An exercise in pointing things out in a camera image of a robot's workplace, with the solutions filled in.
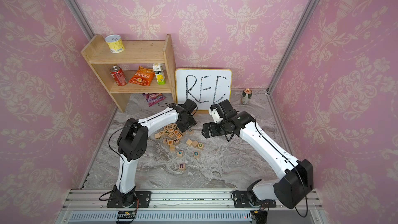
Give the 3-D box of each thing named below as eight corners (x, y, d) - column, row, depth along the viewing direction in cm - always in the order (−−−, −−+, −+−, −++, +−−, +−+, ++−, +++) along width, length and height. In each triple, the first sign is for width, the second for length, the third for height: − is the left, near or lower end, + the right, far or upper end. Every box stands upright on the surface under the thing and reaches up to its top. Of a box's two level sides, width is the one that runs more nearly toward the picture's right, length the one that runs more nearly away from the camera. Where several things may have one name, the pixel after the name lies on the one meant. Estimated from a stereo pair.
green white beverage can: (241, 105, 114) (244, 95, 105) (240, 99, 118) (243, 88, 109) (249, 105, 114) (253, 95, 105) (247, 99, 118) (251, 88, 109)
